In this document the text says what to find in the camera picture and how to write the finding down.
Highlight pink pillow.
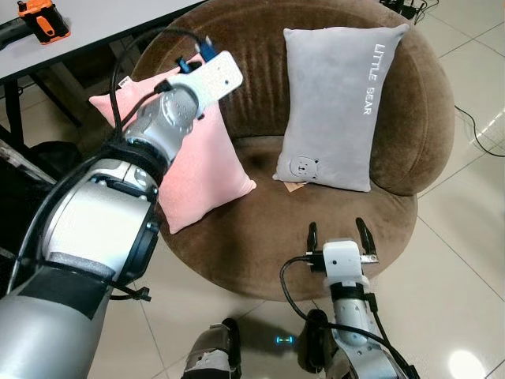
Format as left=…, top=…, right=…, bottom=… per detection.
left=88, top=55, right=257, bottom=235

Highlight brown round sofa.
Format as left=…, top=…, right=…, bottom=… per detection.
left=130, top=0, right=456, bottom=302

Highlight grey pillow with white lettering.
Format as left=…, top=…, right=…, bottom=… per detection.
left=273, top=24, right=411, bottom=193

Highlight robot right leg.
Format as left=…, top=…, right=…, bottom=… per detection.
left=304, top=310, right=340, bottom=376

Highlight robot leg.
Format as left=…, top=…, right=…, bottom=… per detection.
left=304, top=310, right=340, bottom=376
left=183, top=318, right=243, bottom=379

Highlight robot left leg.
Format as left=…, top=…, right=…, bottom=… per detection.
left=183, top=318, right=243, bottom=379

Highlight black power strip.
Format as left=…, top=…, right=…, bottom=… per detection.
left=379, top=0, right=431, bottom=23

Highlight white table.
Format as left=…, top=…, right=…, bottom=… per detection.
left=0, top=0, right=206, bottom=159

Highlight orange black power tool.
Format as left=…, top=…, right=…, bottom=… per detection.
left=0, top=0, right=70, bottom=45

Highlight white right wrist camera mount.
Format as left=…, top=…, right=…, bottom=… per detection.
left=322, top=241, right=372, bottom=289

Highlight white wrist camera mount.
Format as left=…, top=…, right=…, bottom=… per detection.
left=322, top=241, right=372, bottom=289
left=185, top=51, right=244, bottom=111

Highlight thin black floor cable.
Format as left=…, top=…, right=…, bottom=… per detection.
left=454, top=107, right=505, bottom=159

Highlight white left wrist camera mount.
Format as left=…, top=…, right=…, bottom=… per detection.
left=185, top=51, right=244, bottom=111

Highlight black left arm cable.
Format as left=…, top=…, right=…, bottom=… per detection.
left=109, top=28, right=218, bottom=137

